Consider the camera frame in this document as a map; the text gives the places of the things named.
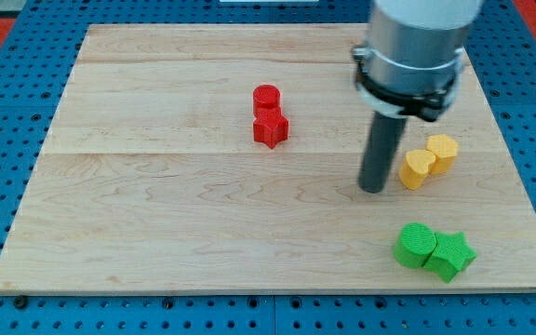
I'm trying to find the green star block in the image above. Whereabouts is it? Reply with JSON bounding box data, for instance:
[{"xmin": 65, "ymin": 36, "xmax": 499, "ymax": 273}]
[{"xmin": 423, "ymin": 231, "xmax": 477, "ymax": 283}]

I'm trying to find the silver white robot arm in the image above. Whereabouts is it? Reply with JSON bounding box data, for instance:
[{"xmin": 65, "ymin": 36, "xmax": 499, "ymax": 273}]
[{"xmin": 352, "ymin": 0, "xmax": 483, "ymax": 122}]

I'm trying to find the red cylinder block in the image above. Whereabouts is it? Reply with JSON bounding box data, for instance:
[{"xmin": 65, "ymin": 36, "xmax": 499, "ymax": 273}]
[{"xmin": 252, "ymin": 84, "xmax": 281, "ymax": 117}]

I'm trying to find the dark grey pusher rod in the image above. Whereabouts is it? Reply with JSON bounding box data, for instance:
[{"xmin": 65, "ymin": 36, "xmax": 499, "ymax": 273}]
[{"xmin": 357, "ymin": 113, "xmax": 407, "ymax": 194}]

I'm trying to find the yellow heart block rear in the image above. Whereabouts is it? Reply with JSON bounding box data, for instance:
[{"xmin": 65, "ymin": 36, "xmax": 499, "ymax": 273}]
[{"xmin": 426, "ymin": 134, "xmax": 459, "ymax": 174}]

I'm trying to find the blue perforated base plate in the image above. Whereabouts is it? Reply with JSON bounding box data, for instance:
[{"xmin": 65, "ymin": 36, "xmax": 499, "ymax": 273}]
[{"xmin": 0, "ymin": 0, "xmax": 536, "ymax": 334}]

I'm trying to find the yellow heart block front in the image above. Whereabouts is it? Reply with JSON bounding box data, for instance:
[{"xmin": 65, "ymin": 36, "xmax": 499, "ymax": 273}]
[{"xmin": 398, "ymin": 150, "xmax": 436, "ymax": 190}]

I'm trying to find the yellow heart block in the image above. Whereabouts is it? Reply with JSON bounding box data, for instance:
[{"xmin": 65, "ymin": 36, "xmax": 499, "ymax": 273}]
[
  {"xmin": 398, "ymin": 150, "xmax": 436, "ymax": 190},
  {"xmin": 426, "ymin": 134, "xmax": 459, "ymax": 174}
]

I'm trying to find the red star block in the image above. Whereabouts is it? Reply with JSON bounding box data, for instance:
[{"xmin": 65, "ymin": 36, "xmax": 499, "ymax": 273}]
[{"xmin": 252, "ymin": 107, "xmax": 289, "ymax": 149}]

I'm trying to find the green cylinder block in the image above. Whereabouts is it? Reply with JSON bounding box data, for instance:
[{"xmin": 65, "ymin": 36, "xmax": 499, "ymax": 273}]
[{"xmin": 393, "ymin": 222, "xmax": 437, "ymax": 268}]

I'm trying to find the light wooden board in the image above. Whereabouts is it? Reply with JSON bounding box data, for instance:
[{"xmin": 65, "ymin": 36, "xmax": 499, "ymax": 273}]
[{"xmin": 0, "ymin": 24, "xmax": 536, "ymax": 296}]

